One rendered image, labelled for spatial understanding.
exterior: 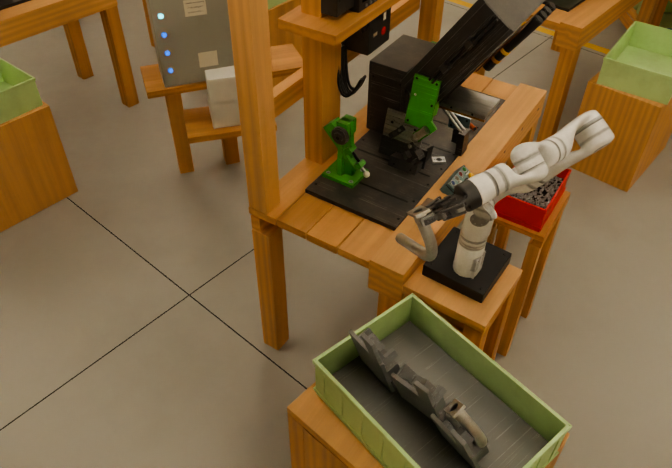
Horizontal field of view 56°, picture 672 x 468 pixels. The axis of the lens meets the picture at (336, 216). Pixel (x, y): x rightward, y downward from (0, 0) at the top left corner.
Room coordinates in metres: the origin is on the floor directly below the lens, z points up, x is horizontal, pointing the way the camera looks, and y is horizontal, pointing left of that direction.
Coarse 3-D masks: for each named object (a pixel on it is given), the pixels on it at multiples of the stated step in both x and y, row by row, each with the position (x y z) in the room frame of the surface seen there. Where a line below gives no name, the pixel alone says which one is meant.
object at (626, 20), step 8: (664, 0) 4.75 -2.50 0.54; (632, 8) 5.24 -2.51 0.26; (664, 8) 4.75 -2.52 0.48; (624, 16) 5.15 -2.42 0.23; (632, 16) 5.10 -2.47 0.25; (656, 16) 4.75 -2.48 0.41; (664, 16) 4.76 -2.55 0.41; (624, 24) 5.10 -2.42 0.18; (656, 24) 4.75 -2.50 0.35; (664, 24) 4.76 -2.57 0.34
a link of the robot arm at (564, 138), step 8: (584, 112) 1.52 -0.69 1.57; (592, 112) 1.50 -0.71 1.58; (576, 120) 1.46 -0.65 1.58; (584, 120) 1.47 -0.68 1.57; (592, 120) 1.48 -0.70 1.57; (568, 128) 1.42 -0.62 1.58; (576, 128) 1.44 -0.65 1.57; (584, 128) 1.47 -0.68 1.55; (552, 136) 1.38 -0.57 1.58; (560, 136) 1.38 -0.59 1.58; (568, 136) 1.39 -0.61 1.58; (560, 144) 1.35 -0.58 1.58; (568, 144) 1.36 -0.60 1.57; (560, 152) 1.33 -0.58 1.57; (568, 152) 1.35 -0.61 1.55; (560, 160) 1.33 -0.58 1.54
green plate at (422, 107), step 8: (416, 80) 2.24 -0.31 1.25; (424, 80) 2.23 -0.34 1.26; (432, 80) 2.21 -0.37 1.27; (416, 88) 2.23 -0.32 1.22; (424, 88) 2.22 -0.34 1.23; (432, 88) 2.20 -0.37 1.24; (416, 96) 2.22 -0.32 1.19; (424, 96) 2.21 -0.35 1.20; (432, 96) 2.19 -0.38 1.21; (408, 104) 2.23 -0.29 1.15; (416, 104) 2.21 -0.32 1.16; (424, 104) 2.19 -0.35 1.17; (432, 104) 2.18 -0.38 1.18; (408, 112) 2.22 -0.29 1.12; (416, 112) 2.20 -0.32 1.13; (424, 112) 2.18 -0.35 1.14; (432, 112) 2.17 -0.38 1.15; (408, 120) 2.20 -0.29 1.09; (416, 120) 2.19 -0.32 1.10; (424, 120) 2.17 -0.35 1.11
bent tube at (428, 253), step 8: (416, 208) 1.17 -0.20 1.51; (424, 208) 1.15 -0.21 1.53; (416, 216) 1.12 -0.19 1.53; (424, 216) 1.14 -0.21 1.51; (424, 232) 1.12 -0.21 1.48; (432, 232) 1.12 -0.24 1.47; (400, 240) 1.26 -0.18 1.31; (408, 240) 1.24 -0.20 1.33; (424, 240) 1.11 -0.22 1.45; (432, 240) 1.11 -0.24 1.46; (408, 248) 1.21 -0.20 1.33; (416, 248) 1.18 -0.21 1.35; (424, 248) 1.17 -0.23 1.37; (432, 248) 1.10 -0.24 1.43; (424, 256) 1.13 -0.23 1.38; (432, 256) 1.11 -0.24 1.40
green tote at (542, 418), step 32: (384, 320) 1.28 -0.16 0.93; (416, 320) 1.34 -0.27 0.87; (352, 352) 1.20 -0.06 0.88; (448, 352) 1.23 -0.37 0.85; (480, 352) 1.14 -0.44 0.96; (320, 384) 1.09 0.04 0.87; (512, 384) 1.05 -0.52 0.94; (352, 416) 0.98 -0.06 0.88; (544, 416) 0.96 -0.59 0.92; (384, 448) 0.87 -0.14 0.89; (544, 448) 0.84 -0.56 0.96
